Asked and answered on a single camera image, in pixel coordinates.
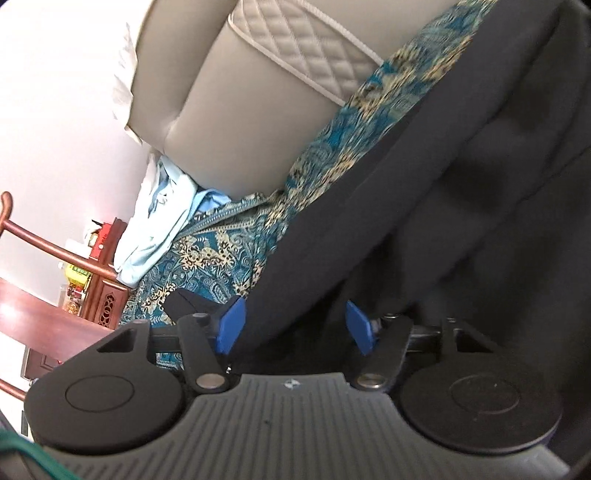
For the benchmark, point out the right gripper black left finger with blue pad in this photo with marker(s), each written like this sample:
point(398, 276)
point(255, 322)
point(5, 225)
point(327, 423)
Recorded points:
point(206, 333)

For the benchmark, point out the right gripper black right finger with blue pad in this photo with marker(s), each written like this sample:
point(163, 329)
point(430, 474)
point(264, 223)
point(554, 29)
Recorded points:
point(384, 353)

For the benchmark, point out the black pants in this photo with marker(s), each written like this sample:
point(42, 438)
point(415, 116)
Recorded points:
point(476, 206)

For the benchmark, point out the blue paisley sofa cover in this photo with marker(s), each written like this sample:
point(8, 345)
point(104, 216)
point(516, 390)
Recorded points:
point(222, 253)

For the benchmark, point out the carved wooden side cabinet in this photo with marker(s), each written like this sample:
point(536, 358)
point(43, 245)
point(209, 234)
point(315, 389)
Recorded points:
point(103, 305)

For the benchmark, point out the light blue crumpled garment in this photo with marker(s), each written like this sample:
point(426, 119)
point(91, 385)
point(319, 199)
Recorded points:
point(167, 200)

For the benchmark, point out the red box on cabinet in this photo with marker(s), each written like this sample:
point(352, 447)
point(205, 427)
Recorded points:
point(98, 238)

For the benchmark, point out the yellow green snack package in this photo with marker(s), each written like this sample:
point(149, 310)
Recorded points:
point(76, 288)

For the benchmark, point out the dark red wooden chair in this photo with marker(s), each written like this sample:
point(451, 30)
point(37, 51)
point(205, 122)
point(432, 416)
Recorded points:
point(36, 323)

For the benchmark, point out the beige leather sofa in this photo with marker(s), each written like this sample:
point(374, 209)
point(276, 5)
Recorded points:
point(233, 91)

